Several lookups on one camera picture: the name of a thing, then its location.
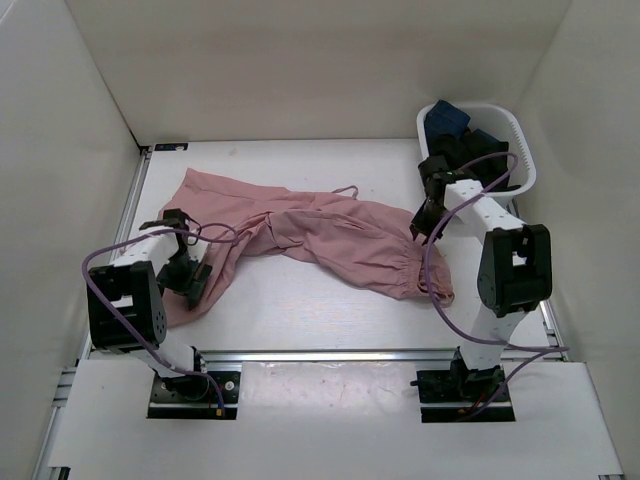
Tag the black folded garment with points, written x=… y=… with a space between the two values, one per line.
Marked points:
x=458 y=154

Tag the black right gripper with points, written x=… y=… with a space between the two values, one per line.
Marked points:
x=418 y=225

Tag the blue folded garment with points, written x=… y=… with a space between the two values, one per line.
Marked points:
x=444 y=119

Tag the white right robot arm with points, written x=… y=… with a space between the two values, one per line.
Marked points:
x=515 y=269

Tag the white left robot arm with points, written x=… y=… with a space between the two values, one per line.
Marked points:
x=125 y=301

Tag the white plastic basket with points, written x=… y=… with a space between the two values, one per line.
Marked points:
x=503 y=125

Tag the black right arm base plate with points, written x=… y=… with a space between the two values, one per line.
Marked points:
x=462 y=395

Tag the blue label sticker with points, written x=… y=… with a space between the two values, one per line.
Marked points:
x=171 y=147

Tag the pink trousers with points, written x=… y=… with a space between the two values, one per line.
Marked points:
x=365 y=243

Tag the aluminium table frame rail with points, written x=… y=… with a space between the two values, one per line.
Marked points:
x=330 y=356

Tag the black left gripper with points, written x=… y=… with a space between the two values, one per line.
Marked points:
x=189 y=286

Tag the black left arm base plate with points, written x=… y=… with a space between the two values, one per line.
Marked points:
x=187 y=398

